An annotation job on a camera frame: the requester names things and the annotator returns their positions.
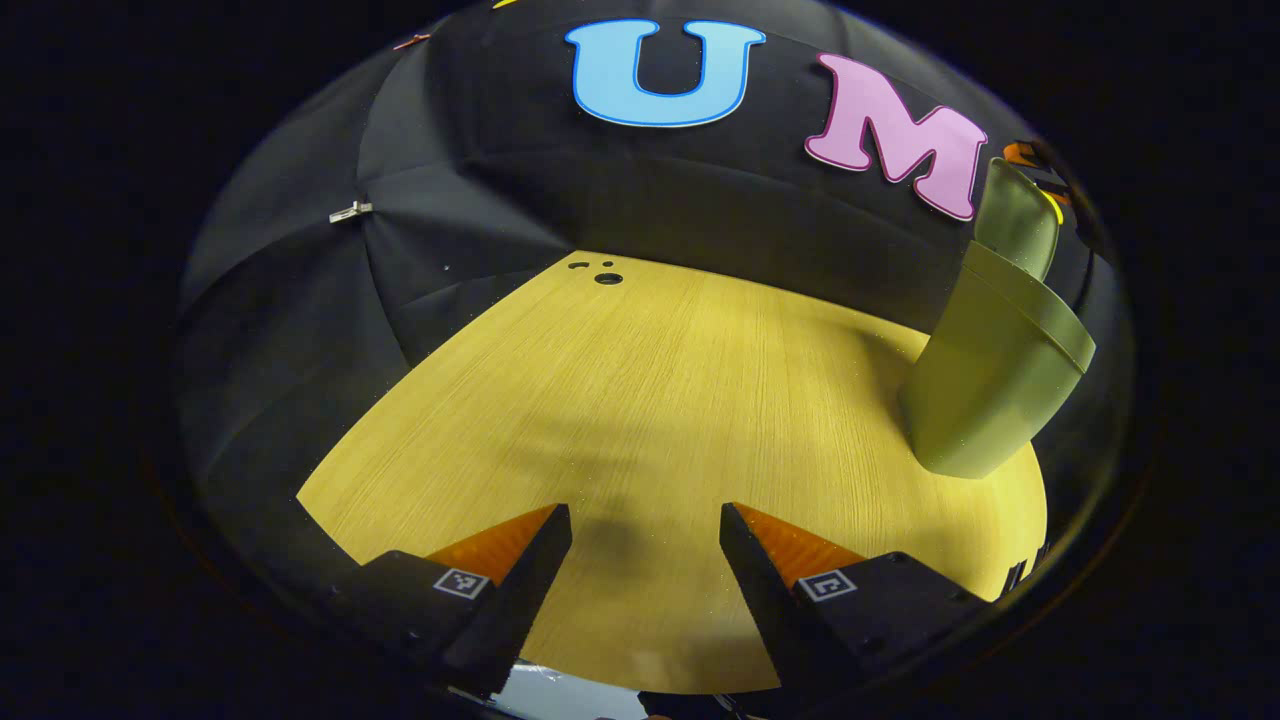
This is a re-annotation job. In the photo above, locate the green desktop garbage bin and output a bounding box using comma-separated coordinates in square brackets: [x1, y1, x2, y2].
[898, 158, 1097, 479]

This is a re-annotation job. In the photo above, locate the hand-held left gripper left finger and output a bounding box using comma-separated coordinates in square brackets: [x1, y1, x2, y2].
[330, 503, 574, 698]

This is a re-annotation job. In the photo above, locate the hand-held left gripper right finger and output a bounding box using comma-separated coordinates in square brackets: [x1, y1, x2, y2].
[719, 502, 991, 703]

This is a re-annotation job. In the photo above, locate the black backdrop cloth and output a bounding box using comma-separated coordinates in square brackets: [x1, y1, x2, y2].
[175, 0, 1136, 621]

